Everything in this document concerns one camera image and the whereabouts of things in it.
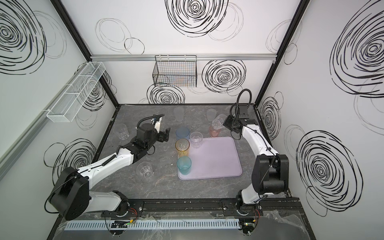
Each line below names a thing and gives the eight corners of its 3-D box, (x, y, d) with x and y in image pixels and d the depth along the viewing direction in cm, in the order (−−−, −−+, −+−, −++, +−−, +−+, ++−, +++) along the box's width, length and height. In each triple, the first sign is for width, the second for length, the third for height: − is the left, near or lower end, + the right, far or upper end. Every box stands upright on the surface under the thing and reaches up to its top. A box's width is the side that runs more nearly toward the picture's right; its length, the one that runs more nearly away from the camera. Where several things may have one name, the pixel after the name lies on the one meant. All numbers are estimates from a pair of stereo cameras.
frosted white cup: (173, 121, 112) (172, 115, 107) (174, 112, 118) (174, 106, 113) (183, 121, 112) (182, 115, 107) (183, 112, 118) (183, 106, 113)
